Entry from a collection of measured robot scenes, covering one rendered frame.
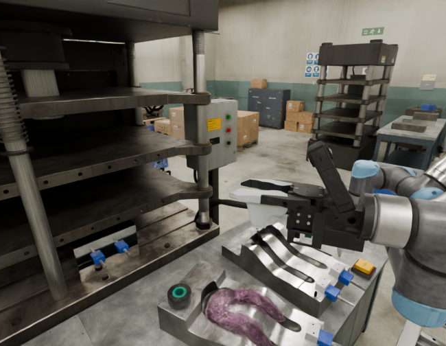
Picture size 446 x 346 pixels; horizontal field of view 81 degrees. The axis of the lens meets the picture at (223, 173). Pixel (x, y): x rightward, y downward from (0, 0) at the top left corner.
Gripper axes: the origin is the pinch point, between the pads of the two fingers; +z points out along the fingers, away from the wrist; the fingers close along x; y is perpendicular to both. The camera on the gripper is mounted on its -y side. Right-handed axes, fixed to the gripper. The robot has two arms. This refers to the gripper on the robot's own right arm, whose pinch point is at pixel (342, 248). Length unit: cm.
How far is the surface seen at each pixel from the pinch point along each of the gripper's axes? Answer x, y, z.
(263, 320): -37.4, -7.6, 12.3
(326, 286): -11.7, 1.1, 9.6
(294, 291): -17.7, -7.9, 14.3
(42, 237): -81, -74, -7
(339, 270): -1.4, 1.3, 8.7
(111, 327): -72, -47, 21
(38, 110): -72, -82, -50
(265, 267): -17.7, -22.0, 11.9
